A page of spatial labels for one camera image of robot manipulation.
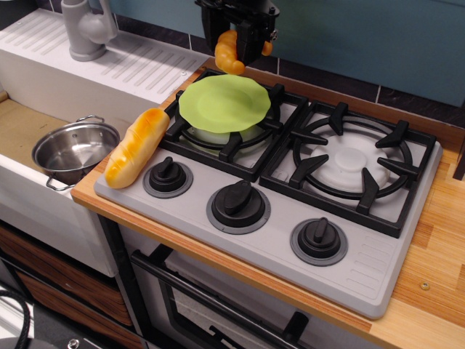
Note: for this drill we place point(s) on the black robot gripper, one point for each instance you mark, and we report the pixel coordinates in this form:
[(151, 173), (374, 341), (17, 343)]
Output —
[(253, 39)]

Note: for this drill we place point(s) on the orange toy croissant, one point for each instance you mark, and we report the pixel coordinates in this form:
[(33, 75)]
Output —
[(226, 57)]

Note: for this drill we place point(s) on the light green plastic plate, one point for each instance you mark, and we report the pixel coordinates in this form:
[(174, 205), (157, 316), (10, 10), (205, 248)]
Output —
[(224, 103)]

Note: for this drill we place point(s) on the toy bread loaf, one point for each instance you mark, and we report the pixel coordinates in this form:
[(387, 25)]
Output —
[(136, 148)]

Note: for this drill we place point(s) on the white toy sink unit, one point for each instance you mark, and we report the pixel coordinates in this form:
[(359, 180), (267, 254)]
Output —
[(43, 87)]

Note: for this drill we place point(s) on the small steel pot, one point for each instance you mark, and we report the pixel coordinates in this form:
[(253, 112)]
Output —
[(69, 153)]

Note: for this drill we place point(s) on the white left burner cap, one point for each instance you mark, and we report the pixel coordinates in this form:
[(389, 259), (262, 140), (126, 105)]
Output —
[(222, 138)]

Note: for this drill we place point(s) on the white burner cap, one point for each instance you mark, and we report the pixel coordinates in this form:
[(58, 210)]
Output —
[(222, 138), (348, 155)]

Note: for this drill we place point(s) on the black left burner grate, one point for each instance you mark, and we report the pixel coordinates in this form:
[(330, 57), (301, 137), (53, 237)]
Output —
[(285, 108)]

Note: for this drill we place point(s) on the black burner grate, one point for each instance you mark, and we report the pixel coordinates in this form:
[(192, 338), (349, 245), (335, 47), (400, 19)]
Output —
[(367, 171), (285, 108)]

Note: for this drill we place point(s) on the grey toy faucet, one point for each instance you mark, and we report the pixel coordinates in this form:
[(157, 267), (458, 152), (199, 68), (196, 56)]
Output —
[(88, 33)]

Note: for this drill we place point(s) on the black right burner grate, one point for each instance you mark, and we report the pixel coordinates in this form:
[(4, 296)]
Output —
[(367, 171)]

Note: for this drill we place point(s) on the black left stove knob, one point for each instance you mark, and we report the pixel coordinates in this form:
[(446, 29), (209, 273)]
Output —
[(167, 179)]

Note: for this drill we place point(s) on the black stove knob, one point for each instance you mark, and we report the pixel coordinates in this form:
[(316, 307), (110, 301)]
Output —
[(319, 242), (238, 209), (167, 179)]

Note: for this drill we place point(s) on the white right burner cap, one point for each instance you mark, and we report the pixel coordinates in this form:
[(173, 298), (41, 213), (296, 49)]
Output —
[(348, 155)]

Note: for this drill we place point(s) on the black middle stove knob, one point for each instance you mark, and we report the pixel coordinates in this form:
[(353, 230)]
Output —
[(238, 209)]

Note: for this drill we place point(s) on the grey toy stove top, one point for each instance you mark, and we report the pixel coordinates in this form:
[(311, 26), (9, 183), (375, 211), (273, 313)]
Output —
[(363, 281)]

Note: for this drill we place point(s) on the black right stove knob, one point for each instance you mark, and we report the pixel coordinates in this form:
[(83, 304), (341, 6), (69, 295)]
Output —
[(319, 242)]

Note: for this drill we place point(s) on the toy oven door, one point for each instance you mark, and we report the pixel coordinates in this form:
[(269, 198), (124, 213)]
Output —
[(201, 307)]

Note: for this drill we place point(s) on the wooden drawer fronts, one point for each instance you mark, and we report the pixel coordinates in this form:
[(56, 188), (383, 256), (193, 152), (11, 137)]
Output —
[(74, 291)]

